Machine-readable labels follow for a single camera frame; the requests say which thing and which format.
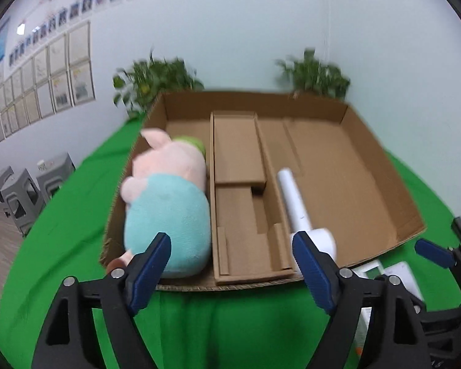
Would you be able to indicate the grey plastic stool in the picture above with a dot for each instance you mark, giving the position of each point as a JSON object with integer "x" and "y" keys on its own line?
{"x": 23, "y": 203}
{"x": 4, "y": 184}
{"x": 55, "y": 173}

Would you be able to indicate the leafy potted plant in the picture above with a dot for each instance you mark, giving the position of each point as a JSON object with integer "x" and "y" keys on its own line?
{"x": 315, "y": 77}

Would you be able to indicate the wall of framed certificates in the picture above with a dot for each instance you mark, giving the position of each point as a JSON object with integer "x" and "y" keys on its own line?
{"x": 53, "y": 77}

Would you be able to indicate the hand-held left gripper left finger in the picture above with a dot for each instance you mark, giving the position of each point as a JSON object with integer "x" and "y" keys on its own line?
{"x": 150, "y": 273}

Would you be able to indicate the long narrow cardboard box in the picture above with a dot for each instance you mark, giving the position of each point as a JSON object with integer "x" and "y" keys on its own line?
{"x": 236, "y": 150}

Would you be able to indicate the white hair dryer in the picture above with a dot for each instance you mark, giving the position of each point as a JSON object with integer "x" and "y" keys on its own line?
{"x": 294, "y": 196}

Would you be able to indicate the pink pig plush toy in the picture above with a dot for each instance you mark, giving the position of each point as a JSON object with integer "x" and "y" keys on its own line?
{"x": 165, "y": 215}

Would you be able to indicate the bushy potted plant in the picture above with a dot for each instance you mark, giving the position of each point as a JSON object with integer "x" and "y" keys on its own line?
{"x": 157, "y": 80}

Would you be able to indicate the white handheld device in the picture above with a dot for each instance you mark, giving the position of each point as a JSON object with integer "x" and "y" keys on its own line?
{"x": 403, "y": 273}

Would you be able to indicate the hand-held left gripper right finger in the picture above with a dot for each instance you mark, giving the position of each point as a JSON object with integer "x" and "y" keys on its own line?
{"x": 315, "y": 273}

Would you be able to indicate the large shallow cardboard box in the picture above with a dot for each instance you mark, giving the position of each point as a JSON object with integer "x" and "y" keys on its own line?
{"x": 342, "y": 184}

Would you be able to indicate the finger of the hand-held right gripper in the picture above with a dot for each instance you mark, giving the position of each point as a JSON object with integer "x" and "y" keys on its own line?
{"x": 434, "y": 253}
{"x": 441, "y": 317}

